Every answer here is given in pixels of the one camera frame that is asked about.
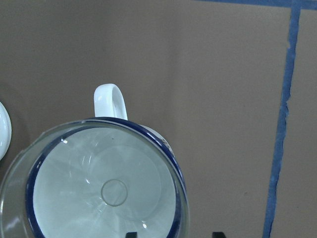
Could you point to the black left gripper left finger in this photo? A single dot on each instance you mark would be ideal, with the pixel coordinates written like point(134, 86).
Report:
point(131, 235)

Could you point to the clear glass funnel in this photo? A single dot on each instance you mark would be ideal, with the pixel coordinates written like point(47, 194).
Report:
point(99, 178)

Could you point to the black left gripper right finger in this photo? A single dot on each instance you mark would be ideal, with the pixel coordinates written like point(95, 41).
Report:
point(218, 235)

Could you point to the white enamel mug blue rim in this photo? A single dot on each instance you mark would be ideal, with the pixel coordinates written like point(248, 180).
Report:
point(116, 104)

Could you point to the white mug lid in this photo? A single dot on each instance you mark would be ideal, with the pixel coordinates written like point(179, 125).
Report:
point(5, 131)

